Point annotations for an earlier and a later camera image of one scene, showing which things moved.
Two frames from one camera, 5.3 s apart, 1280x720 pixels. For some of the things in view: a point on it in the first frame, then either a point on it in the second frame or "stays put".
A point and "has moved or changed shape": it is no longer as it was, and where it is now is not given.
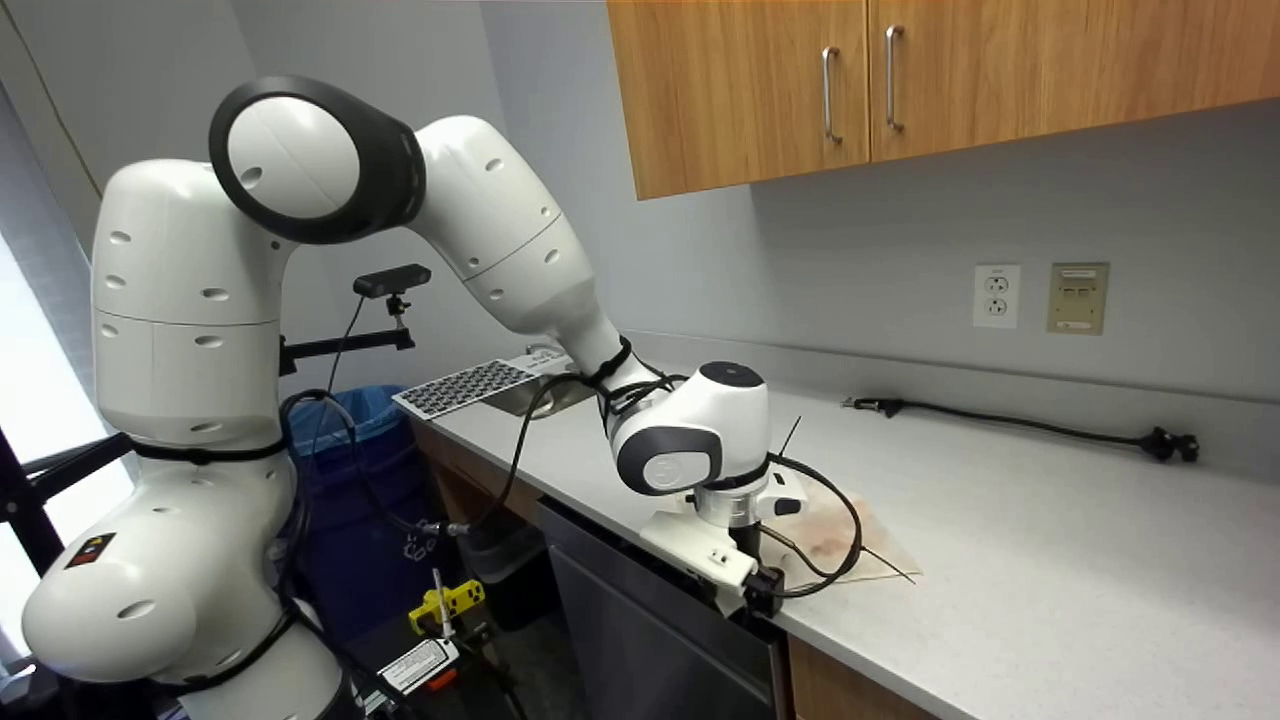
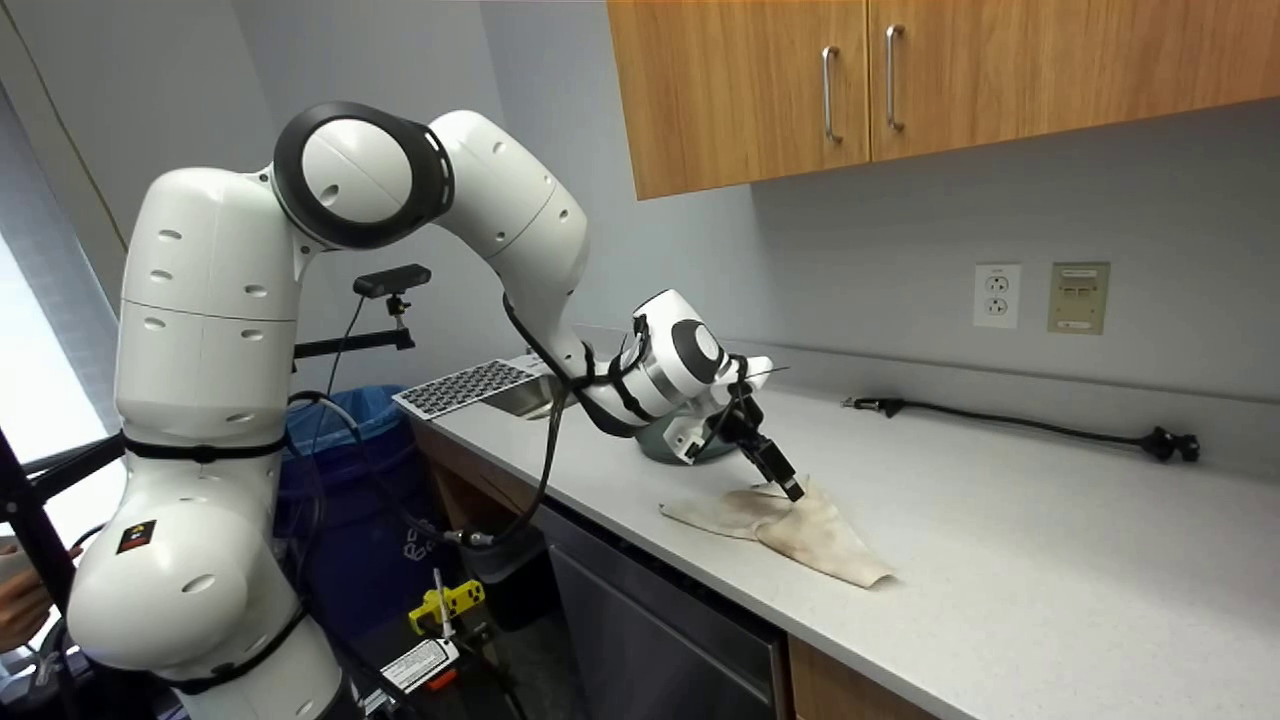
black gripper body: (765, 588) to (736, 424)
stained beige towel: (846, 541) has moved or changed shape
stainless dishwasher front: (650, 638) stays put
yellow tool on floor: (445, 600) stays put
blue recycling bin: (358, 516) stays put
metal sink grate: (483, 380) stays put
